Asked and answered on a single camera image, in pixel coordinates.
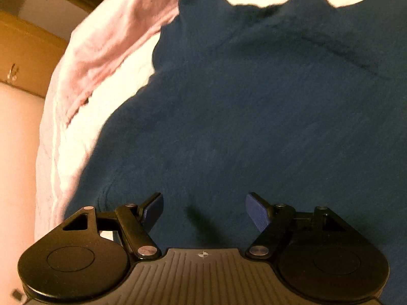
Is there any pink bed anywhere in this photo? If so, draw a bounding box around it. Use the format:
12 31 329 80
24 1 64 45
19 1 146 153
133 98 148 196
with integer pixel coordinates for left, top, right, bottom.
34 0 407 240

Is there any wooden door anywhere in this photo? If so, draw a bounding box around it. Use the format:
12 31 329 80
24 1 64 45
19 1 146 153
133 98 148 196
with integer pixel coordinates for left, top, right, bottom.
0 9 69 98

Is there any folded mauve blanket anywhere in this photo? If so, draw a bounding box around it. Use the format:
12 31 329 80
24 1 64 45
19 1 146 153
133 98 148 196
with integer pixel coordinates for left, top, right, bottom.
62 0 237 122

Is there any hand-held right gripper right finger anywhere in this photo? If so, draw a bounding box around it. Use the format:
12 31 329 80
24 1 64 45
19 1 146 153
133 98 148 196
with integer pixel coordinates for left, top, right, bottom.
245 192 351 259

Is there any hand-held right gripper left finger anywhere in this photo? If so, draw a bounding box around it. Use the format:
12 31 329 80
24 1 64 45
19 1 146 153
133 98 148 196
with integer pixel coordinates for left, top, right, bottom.
62 192 165 259

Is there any dark blue garment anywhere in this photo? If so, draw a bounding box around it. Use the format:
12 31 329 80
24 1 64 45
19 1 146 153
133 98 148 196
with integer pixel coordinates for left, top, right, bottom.
62 0 407 252

